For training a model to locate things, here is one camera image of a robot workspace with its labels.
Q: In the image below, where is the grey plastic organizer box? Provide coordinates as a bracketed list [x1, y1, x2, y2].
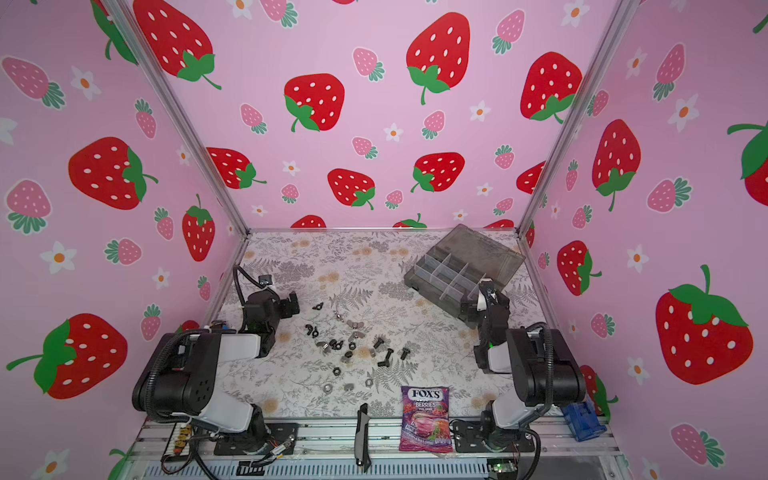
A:
[404, 225, 525, 329]

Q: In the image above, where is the silver wing nuts pile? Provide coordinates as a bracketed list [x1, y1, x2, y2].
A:
[334, 312, 366, 342]

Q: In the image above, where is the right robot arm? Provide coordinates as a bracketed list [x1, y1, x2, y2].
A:
[474, 280, 587, 451]

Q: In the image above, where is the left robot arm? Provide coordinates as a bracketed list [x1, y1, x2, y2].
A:
[132, 289, 300, 457]

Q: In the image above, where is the black nuts cluster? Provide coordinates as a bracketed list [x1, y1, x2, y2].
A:
[316, 339, 357, 364]

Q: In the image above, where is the black bolt lower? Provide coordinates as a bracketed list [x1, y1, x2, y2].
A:
[377, 348, 394, 368]

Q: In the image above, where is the Fox's candy bag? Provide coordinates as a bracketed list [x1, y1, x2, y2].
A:
[399, 386, 454, 454]

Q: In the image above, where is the blue tape dispenser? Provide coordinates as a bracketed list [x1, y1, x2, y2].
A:
[562, 400, 607, 442]

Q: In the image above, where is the black utility knife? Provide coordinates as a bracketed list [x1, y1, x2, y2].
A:
[354, 403, 372, 473]

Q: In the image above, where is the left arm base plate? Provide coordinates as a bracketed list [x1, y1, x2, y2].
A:
[213, 422, 299, 457]

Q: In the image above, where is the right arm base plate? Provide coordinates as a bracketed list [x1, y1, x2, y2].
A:
[449, 419, 535, 454]

